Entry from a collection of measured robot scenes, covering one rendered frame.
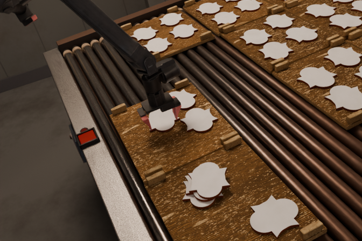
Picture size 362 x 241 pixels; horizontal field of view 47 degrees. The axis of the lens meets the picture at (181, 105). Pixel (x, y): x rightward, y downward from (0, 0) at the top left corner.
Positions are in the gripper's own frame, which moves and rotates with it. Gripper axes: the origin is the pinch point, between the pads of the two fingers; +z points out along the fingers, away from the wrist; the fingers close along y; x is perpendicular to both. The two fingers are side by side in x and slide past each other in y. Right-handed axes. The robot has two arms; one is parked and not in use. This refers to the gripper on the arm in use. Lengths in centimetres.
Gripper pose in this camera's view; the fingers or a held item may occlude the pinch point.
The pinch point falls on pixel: (162, 122)
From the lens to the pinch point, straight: 145.8
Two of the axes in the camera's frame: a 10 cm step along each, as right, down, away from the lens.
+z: 1.9, 7.9, 5.9
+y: -9.1, 3.7, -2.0
